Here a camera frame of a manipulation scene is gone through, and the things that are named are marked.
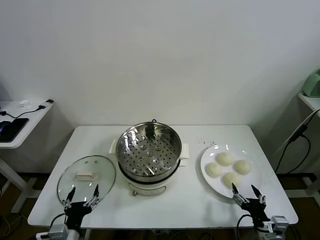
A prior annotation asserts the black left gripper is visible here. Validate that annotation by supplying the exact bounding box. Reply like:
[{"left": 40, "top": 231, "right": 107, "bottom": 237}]
[{"left": 62, "top": 184, "right": 101, "bottom": 233}]

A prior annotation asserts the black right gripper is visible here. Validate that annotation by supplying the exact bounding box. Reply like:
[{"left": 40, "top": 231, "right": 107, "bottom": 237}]
[{"left": 231, "top": 182, "right": 273, "bottom": 228}]

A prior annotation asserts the white steamed baozi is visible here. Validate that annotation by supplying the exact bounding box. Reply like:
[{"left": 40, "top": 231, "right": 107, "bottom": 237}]
[
  {"left": 232, "top": 159, "right": 252, "bottom": 175},
  {"left": 222, "top": 171, "right": 243, "bottom": 189},
  {"left": 215, "top": 152, "right": 235, "bottom": 166},
  {"left": 205, "top": 162, "right": 223, "bottom": 179}
]

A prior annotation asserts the round glass pot lid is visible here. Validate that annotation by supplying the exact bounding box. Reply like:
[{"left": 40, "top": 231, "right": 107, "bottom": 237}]
[{"left": 56, "top": 154, "right": 117, "bottom": 210}]

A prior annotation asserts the steel steamer pot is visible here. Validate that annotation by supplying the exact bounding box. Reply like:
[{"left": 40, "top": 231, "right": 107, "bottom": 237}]
[{"left": 108, "top": 138, "right": 191, "bottom": 198}]

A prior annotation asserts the stainless steel steamer basket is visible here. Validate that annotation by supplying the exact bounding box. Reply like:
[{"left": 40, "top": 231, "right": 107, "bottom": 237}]
[{"left": 116, "top": 121, "right": 183, "bottom": 183}]

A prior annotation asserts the large white plate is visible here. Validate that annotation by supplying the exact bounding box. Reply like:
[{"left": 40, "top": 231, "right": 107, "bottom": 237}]
[{"left": 199, "top": 144, "right": 263, "bottom": 200}]

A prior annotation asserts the white flat strip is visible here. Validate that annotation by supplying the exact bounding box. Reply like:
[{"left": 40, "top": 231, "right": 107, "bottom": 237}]
[{"left": 272, "top": 109, "right": 320, "bottom": 156}]

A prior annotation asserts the white side table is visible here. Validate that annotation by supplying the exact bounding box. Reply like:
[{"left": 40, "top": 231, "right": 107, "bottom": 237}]
[{"left": 0, "top": 99, "right": 55, "bottom": 214}]

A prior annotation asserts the small blue device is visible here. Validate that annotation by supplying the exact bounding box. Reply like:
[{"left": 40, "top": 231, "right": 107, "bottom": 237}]
[{"left": 0, "top": 120, "right": 12, "bottom": 137}]

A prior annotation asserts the white shelf table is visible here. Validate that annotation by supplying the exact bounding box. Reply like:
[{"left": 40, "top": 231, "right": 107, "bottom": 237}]
[{"left": 297, "top": 91, "right": 320, "bottom": 118}]

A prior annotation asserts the pale green appliance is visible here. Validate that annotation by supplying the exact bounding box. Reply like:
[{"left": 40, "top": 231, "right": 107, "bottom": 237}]
[{"left": 301, "top": 69, "right": 320, "bottom": 98}]

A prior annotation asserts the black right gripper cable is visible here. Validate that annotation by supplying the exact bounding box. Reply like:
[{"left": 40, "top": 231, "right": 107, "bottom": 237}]
[{"left": 236, "top": 213, "right": 256, "bottom": 240}]

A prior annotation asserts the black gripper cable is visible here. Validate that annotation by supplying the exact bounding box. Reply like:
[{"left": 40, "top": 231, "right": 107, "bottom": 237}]
[
  {"left": 236, "top": 213, "right": 256, "bottom": 240},
  {"left": 51, "top": 213, "right": 67, "bottom": 231}
]

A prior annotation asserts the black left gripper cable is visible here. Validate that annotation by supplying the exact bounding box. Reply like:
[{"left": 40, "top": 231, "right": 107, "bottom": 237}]
[{"left": 51, "top": 213, "right": 67, "bottom": 231}]

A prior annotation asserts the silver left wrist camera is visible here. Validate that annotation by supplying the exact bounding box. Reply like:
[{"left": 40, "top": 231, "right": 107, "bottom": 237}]
[{"left": 36, "top": 223, "right": 70, "bottom": 240}]

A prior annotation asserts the yellowish floor cable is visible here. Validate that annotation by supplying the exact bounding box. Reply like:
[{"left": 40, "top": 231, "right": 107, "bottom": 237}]
[{"left": 0, "top": 214, "right": 25, "bottom": 238}]

